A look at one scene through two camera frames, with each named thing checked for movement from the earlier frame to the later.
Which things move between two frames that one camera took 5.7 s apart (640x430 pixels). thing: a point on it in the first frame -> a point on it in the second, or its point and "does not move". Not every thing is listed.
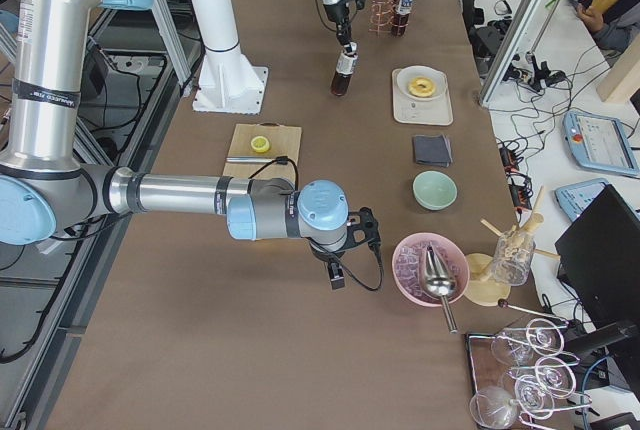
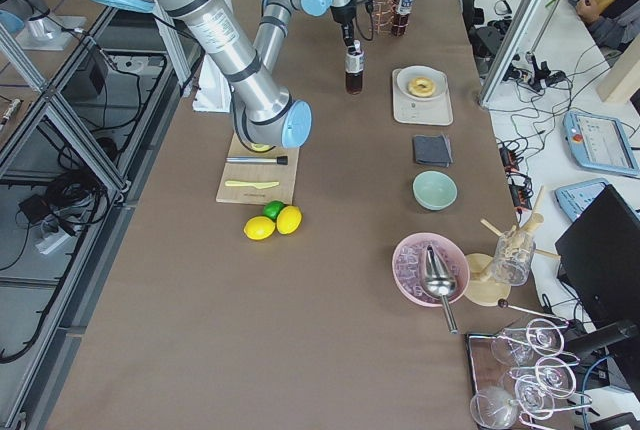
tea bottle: x=344 y=69 -> x=354 y=68
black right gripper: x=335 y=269 -> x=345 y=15
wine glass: x=551 y=375 does not move
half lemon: x=260 y=143 does not move
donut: x=422 y=87 does not move
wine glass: x=533 y=398 does not move
